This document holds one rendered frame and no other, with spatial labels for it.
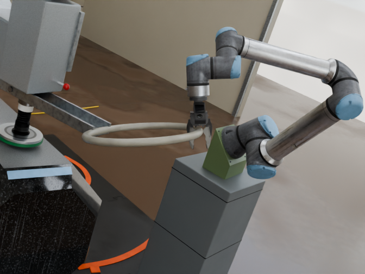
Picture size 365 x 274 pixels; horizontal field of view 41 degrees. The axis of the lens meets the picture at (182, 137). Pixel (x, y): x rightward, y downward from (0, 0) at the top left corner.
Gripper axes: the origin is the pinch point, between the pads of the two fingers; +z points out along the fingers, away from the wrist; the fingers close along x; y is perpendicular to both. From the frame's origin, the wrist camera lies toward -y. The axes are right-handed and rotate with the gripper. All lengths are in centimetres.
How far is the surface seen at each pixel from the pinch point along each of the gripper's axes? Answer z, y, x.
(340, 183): 117, 374, -174
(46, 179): 17, 21, 70
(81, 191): 26, 36, 58
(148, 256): 82, 85, 31
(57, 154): 8, 38, 69
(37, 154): 7, 32, 77
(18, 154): 5, 26, 84
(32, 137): -1, 35, 79
